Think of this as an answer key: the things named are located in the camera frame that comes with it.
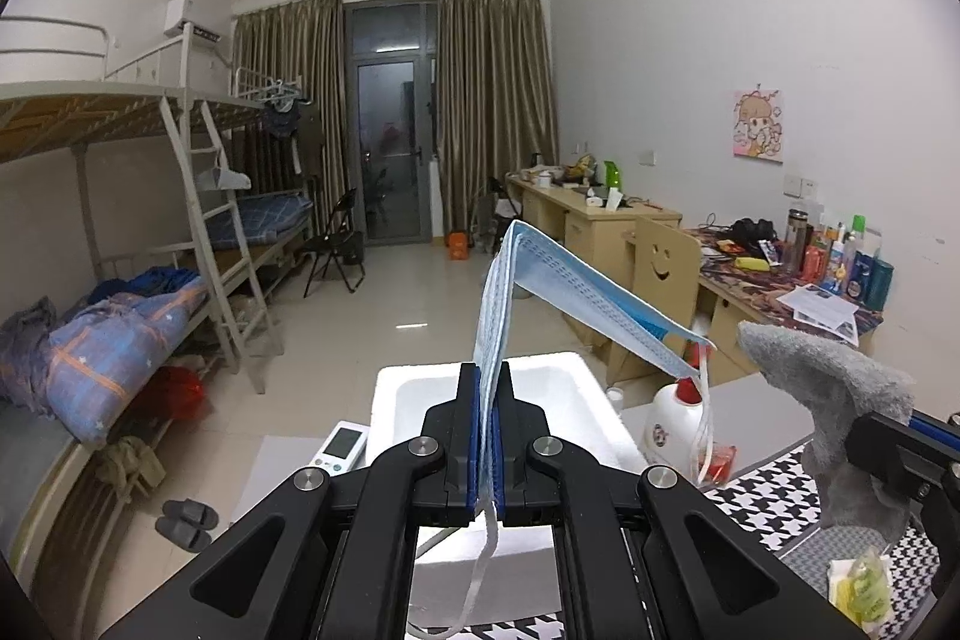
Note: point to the folded metal chair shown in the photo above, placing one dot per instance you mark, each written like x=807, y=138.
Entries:
x=495, y=212

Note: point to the houndstooth table mat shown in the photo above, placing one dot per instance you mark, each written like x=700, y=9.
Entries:
x=757, y=512

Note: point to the white cup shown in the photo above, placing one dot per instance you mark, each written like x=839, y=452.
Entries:
x=616, y=396

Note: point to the grey fleece cloth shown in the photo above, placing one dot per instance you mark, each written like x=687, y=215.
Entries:
x=825, y=377

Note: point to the black folding chair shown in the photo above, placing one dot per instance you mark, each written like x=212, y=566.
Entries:
x=334, y=246

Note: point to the cartoon wall poster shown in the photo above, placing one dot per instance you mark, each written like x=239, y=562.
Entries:
x=759, y=126

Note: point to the hanging dark clothes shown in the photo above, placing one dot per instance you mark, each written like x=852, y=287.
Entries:
x=289, y=126

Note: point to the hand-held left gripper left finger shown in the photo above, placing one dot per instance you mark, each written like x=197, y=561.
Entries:
x=466, y=497

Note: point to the white wall switch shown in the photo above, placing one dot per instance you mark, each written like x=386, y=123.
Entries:
x=800, y=185

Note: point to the white digital device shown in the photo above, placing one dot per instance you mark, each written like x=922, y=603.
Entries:
x=345, y=445

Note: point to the white metal bunk bed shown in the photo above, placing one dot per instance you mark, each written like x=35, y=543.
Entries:
x=112, y=108

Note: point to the red snack packet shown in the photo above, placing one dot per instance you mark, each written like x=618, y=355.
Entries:
x=724, y=460

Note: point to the white clothes hanger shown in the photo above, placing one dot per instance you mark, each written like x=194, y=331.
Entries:
x=225, y=179

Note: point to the orange bag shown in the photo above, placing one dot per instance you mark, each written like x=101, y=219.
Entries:
x=459, y=246

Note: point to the white air conditioner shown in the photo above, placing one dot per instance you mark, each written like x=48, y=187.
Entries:
x=187, y=18

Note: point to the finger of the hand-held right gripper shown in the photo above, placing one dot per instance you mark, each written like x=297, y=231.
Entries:
x=900, y=456

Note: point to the yellow pouch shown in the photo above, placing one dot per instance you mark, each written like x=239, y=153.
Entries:
x=752, y=263

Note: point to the white foam box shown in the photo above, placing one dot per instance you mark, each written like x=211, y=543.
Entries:
x=577, y=385

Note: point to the olive cloth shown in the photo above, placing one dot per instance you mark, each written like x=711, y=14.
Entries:
x=131, y=464

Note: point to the black bag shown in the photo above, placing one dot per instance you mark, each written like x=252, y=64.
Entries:
x=754, y=231

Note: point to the dark blue cloth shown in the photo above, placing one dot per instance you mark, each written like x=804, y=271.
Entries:
x=150, y=281

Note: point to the red plastic bag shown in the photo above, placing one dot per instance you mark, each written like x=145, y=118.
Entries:
x=176, y=392

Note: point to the printed paper sheets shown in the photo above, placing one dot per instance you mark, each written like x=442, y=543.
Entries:
x=817, y=306

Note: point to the white pump bottle red cap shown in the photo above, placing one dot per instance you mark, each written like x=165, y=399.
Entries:
x=667, y=422

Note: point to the brown curtain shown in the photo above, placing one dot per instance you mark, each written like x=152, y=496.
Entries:
x=300, y=85
x=495, y=100

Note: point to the blue plaid quilt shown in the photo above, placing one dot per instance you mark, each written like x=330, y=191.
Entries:
x=127, y=340

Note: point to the green bottle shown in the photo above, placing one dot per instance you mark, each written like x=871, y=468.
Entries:
x=613, y=175

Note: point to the wooden desk with printed cover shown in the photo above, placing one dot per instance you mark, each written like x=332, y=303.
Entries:
x=739, y=325

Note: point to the dark slipper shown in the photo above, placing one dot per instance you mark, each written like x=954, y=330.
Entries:
x=191, y=512
x=180, y=535

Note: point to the white bed ladder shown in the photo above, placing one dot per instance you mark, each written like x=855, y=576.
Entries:
x=190, y=175

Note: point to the bunk bed with blue mattress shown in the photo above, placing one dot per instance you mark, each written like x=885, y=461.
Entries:
x=259, y=216

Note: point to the wooden chair with smiley cutout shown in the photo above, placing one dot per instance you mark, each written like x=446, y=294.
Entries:
x=664, y=257

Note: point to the yellow green packet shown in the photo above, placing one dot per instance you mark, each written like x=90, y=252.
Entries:
x=862, y=591

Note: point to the glass balcony door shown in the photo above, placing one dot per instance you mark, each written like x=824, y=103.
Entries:
x=390, y=145

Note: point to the blue face mask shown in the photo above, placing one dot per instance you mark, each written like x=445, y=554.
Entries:
x=555, y=280

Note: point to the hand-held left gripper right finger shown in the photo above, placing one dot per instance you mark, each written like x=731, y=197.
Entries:
x=525, y=460

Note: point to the light wooden desk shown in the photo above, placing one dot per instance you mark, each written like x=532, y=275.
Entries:
x=547, y=220

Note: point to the purple grey blanket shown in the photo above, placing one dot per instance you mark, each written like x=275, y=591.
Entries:
x=26, y=347

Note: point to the row of toiletry bottles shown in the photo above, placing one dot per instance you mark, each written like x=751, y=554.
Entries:
x=847, y=265

